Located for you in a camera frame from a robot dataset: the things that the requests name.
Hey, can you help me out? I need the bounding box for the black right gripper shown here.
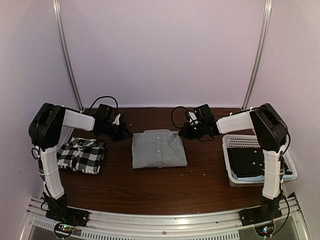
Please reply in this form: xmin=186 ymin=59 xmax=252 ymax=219
xmin=179 ymin=121 xmax=206 ymax=139

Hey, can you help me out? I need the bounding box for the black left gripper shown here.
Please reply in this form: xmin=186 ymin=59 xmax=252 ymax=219
xmin=99 ymin=121 xmax=133 ymax=142

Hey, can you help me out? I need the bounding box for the grey long sleeve shirt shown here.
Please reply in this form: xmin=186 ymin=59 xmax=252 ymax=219
xmin=131 ymin=129 xmax=188 ymax=169

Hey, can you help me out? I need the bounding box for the black white plaid shirt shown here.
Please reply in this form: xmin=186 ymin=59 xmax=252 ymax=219
xmin=56 ymin=137 xmax=108 ymax=175

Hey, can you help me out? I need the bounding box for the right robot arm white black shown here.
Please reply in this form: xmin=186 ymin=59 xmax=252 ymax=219
xmin=178 ymin=103 xmax=291 ymax=221

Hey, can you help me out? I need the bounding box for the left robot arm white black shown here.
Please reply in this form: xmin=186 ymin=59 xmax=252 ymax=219
xmin=28 ymin=103 xmax=134 ymax=201

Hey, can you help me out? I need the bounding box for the white plastic laundry basket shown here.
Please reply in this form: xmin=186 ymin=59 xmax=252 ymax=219
xmin=221 ymin=134 xmax=298 ymax=188

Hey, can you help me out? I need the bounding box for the black shirt in basket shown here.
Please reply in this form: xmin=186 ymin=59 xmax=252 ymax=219
xmin=226 ymin=147 xmax=292 ymax=179

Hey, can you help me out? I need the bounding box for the light blue shirt in basket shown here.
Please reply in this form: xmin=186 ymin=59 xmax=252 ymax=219
xmin=230 ymin=171 xmax=297 ymax=182

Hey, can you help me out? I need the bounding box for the left circuit board with LEDs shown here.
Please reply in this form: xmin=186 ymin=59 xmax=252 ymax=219
xmin=53 ymin=222 xmax=75 ymax=238

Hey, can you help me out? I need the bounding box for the circuit board with leds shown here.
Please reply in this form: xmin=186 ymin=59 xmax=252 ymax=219
xmin=53 ymin=222 xmax=75 ymax=238
xmin=254 ymin=223 xmax=275 ymax=238

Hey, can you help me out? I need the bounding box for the right circuit board with LEDs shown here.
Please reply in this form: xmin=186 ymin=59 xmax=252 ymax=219
xmin=254 ymin=223 xmax=275 ymax=238

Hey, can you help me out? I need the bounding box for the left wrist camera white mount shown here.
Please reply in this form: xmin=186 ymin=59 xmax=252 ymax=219
xmin=112 ymin=113 xmax=125 ymax=126

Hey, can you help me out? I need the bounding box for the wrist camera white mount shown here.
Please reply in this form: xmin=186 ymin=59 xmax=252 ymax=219
xmin=186 ymin=110 xmax=199 ymax=125
xmin=112 ymin=113 xmax=125 ymax=126

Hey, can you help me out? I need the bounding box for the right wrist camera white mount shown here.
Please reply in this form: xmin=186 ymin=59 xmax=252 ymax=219
xmin=186 ymin=110 xmax=199 ymax=125

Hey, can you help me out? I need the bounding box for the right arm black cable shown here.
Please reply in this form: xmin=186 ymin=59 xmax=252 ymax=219
xmin=170 ymin=106 xmax=190 ymax=131

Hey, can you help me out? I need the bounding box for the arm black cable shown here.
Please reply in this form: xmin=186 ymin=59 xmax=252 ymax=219
xmin=170 ymin=106 xmax=190 ymax=131
xmin=88 ymin=96 xmax=119 ymax=116

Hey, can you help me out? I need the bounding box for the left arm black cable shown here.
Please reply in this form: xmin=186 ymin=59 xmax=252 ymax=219
xmin=88 ymin=96 xmax=119 ymax=116

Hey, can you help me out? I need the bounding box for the front aluminium rail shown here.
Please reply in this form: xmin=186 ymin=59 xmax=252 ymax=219
xmin=17 ymin=196 xmax=311 ymax=240

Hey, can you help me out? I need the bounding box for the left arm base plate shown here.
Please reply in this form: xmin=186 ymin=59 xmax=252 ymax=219
xmin=45 ymin=206 xmax=89 ymax=227

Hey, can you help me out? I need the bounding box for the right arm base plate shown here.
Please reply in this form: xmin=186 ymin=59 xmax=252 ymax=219
xmin=239 ymin=202 xmax=283 ymax=226

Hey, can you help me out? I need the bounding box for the left aluminium frame post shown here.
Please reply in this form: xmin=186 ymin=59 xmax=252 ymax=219
xmin=52 ymin=0 xmax=84 ymax=111

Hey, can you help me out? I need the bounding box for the aluminium frame post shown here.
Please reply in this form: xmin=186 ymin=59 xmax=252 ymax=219
xmin=241 ymin=0 xmax=273 ymax=110
xmin=52 ymin=0 xmax=84 ymax=111

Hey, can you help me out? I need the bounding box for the right aluminium frame post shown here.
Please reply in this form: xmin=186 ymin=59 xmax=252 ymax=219
xmin=241 ymin=0 xmax=273 ymax=110

